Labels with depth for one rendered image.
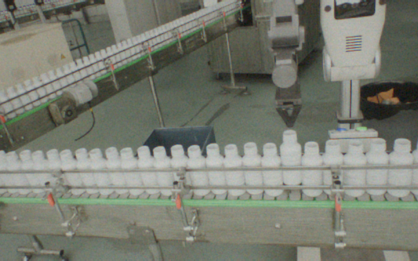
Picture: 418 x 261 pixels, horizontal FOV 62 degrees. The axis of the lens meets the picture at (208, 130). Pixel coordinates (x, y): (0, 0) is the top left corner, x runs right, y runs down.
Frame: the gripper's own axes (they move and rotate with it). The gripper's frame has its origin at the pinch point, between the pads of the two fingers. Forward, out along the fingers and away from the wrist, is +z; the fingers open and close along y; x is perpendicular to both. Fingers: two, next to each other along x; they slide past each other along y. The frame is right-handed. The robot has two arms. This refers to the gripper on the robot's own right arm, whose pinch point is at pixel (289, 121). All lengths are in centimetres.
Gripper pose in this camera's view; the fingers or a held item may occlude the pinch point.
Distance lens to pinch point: 100.7
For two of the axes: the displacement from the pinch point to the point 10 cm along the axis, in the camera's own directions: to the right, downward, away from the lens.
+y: -2.1, 4.9, -8.5
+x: 9.6, -0.5, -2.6
